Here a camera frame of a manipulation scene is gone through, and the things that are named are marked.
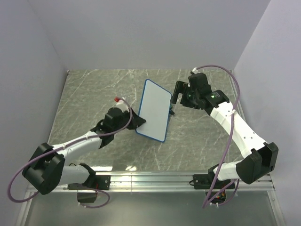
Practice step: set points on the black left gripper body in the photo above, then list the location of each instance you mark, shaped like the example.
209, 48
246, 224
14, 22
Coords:
125, 119

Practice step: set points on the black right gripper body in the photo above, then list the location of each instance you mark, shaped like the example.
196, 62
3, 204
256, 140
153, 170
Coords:
192, 95

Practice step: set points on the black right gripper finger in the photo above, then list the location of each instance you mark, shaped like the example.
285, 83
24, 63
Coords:
180, 87
187, 103

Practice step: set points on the blue framed whiteboard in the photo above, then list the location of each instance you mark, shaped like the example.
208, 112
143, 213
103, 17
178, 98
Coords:
154, 108

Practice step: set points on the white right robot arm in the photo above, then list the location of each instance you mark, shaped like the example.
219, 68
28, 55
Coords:
259, 157

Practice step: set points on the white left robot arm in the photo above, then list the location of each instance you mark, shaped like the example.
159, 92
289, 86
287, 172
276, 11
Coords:
49, 166

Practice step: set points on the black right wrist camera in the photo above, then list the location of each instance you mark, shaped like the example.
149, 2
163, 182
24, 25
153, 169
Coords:
199, 81

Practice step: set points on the aluminium right side rail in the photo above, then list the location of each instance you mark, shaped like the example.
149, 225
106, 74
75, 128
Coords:
240, 106

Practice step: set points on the aluminium rail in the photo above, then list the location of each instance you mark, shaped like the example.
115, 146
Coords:
240, 106
164, 181

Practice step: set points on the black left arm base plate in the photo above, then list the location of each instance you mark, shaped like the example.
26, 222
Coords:
93, 193

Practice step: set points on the aluminium front rail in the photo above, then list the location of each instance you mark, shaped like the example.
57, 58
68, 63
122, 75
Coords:
164, 181

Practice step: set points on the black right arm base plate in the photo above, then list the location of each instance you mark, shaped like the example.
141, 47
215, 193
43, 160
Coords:
203, 181

